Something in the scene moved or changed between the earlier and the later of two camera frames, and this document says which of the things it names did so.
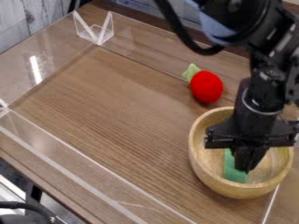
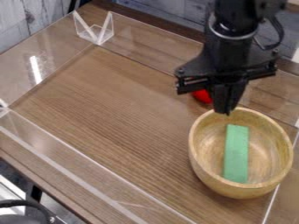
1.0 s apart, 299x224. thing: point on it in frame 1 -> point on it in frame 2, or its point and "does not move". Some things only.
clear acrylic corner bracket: (97, 33) does not move
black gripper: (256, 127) -> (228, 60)
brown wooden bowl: (208, 160) does not move
